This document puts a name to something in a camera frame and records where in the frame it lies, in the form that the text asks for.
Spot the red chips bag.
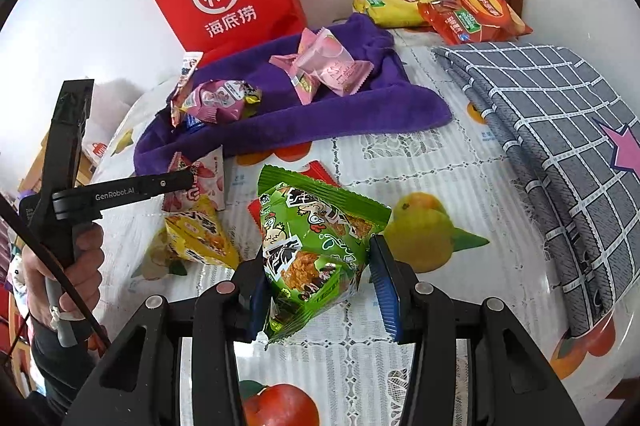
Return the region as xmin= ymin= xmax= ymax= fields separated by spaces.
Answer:
xmin=418 ymin=0 xmax=533 ymax=45

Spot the green snack bag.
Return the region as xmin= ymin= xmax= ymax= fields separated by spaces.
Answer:
xmin=257 ymin=165 xmax=392 ymax=344

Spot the light pink snack packet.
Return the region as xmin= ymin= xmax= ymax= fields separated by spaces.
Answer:
xmin=168 ymin=51 xmax=204 ymax=128

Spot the yellow snack packet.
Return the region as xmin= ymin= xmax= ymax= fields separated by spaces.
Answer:
xmin=165 ymin=197 xmax=241 ymax=270

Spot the large pink snack bag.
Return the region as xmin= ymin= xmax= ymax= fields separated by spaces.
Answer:
xmin=269 ymin=28 xmax=374 ymax=105

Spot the person's left hand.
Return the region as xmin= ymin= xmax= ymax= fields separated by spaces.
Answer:
xmin=22 ymin=223 xmax=104 ymax=328

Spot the cardboard box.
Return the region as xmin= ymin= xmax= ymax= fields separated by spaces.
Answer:
xmin=17 ymin=135 xmax=96 ymax=194

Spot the small red snack packet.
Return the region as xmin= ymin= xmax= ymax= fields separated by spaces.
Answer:
xmin=246 ymin=159 xmax=342 ymax=237

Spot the yellow chips bag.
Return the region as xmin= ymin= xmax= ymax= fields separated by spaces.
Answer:
xmin=352 ymin=0 xmax=434 ymax=29

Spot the purple towel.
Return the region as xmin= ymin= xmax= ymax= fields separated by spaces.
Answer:
xmin=134 ymin=14 xmax=452 ymax=175

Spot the pink snack bag with character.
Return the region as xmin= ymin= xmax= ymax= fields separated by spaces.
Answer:
xmin=181 ymin=80 xmax=262 ymax=125

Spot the white plastic bag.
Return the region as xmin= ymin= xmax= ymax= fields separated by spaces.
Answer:
xmin=82 ymin=79 xmax=143 ymax=166

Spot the grey checked folded cloth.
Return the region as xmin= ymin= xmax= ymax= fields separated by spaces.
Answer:
xmin=433 ymin=42 xmax=639 ymax=336

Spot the blue snack packet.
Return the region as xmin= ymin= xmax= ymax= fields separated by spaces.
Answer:
xmin=182 ymin=114 xmax=205 ymax=133

